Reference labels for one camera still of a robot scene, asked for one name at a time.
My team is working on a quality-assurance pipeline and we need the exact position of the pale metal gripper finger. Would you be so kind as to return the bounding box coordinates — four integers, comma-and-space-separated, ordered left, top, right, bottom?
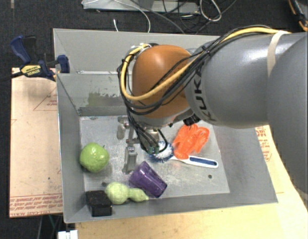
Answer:
116, 115, 131, 141
122, 139, 139, 175

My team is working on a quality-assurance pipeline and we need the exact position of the purple plastic cup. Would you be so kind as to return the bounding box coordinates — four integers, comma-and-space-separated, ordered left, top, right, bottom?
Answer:
128, 160, 168, 198

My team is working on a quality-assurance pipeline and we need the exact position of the green toy apple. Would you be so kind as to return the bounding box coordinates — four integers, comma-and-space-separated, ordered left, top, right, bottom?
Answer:
79, 142, 110, 173

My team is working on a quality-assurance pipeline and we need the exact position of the pale green toy gourd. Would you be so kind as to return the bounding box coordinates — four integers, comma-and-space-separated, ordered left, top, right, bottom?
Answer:
104, 182, 150, 206

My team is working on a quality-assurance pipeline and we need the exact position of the orange tangled plastic toy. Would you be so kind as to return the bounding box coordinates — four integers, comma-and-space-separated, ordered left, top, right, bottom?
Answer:
172, 123, 211, 160

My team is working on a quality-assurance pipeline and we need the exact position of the black rectangular block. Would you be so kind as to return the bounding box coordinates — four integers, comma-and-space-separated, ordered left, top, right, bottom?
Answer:
85, 190, 113, 218

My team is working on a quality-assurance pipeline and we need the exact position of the white and blue dish brush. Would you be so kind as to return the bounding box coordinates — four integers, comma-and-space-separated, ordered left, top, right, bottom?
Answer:
146, 142, 219, 169

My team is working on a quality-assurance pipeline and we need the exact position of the grey metal bin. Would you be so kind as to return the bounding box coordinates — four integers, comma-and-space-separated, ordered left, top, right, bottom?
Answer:
53, 28, 279, 224

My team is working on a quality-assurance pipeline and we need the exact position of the brown cardboard board, red print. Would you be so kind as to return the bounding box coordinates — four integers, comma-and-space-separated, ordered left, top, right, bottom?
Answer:
9, 67, 286, 219

